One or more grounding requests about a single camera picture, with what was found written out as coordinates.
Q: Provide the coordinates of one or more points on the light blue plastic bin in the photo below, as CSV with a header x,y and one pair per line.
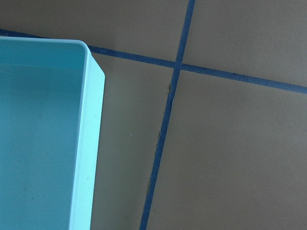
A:
x,y
51,98

